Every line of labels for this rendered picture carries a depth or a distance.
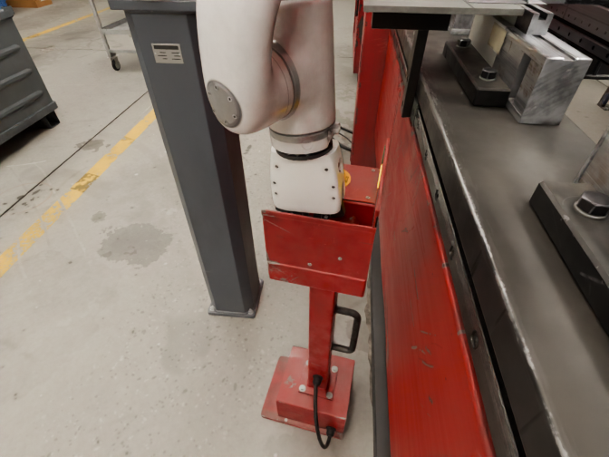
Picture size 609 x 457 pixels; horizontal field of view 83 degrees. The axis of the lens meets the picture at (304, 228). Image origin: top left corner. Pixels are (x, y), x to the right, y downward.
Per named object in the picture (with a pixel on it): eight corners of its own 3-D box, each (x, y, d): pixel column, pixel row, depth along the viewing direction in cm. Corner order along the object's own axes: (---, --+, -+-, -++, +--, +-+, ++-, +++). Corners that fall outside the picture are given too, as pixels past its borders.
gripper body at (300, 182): (347, 124, 46) (347, 194, 53) (275, 122, 48) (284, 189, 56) (337, 152, 40) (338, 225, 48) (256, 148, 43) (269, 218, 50)
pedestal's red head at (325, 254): (299, 208, 72) (297, 127, 60) (375, 219, 69) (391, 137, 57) (267, 279, 58) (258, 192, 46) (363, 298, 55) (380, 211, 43)
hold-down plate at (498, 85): (441, 54, 80) (445, 40, 78) (466, 55, 80) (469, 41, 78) (471, 106, 58) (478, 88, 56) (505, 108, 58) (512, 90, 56)
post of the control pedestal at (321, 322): (312, 368, 102) (315, 235, 66) (329, 373, 101) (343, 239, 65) (307, 386, 98) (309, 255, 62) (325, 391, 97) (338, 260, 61)
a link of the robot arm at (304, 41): (303, 144, 38) (348, 113, 43) (289, 3, 29) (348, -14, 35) (249, 129, 42) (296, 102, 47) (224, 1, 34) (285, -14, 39)
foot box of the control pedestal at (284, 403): (279, 355, 118) (277, 337, 110) (352, 374, 113) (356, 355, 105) (259, 416, 103) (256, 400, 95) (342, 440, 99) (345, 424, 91)
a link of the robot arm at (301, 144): (343, 108, 45) (344, 130, 47) (279, 106, 47) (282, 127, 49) (332, 137, 39) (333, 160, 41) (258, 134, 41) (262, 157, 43)
